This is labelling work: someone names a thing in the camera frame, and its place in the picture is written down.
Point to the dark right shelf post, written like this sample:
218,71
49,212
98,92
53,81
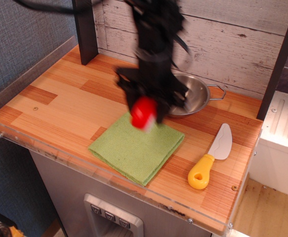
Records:
274,79

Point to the red and white toy sushi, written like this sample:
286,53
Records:
144,113

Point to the clear acrylic guard rail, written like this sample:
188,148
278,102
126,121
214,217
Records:
169,186

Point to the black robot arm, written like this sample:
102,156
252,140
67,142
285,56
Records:
158,23

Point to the green folded towel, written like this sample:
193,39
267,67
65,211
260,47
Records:
133,153

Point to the grey toy fridge cabinet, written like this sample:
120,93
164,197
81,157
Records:
67,186

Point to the white toy sink unit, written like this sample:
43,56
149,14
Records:
269,165

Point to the dark left shelf post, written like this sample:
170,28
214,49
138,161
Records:
86,32

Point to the dark shelf post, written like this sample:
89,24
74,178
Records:
274,79
86,32

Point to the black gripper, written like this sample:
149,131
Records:
153,78

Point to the yellow handled toy knife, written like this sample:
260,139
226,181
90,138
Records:
199,175

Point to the stainless steel bowl with handles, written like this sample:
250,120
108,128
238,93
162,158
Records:
197,96

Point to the silver dispenser button panel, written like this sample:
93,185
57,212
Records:
107,220

